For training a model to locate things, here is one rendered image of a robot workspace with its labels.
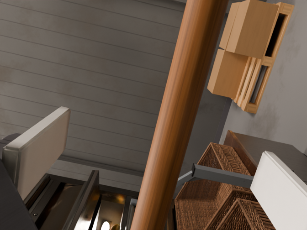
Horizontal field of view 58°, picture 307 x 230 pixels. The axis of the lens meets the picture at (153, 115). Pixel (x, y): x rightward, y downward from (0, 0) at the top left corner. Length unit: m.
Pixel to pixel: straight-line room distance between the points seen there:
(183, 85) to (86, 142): 3.96
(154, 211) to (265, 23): 2.83
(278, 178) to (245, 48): 2.80
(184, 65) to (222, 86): 3.15
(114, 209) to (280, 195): 1.90
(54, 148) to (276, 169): 0.13
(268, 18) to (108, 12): 1.93
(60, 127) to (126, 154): 3.96
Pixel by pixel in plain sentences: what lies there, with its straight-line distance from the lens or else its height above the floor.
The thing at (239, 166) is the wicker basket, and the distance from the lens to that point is 1.60.
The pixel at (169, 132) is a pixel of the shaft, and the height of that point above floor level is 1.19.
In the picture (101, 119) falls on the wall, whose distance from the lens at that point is 4.00.
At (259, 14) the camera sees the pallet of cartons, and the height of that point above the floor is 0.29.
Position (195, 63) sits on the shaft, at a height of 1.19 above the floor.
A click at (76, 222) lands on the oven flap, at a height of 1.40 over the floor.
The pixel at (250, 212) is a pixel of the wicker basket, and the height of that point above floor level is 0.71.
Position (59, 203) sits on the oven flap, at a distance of 1.84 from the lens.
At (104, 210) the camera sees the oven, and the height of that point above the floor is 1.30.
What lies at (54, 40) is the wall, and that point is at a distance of 3.98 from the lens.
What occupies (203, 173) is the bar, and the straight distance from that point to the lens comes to 1.17.
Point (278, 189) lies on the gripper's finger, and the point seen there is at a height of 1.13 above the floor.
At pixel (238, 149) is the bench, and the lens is 1.77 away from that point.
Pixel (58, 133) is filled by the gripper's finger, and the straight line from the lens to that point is 0.17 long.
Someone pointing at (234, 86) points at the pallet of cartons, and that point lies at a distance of 3.40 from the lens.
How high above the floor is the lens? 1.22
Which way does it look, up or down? 3 degrees down
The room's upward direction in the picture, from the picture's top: 78 degrees counter-clockwise
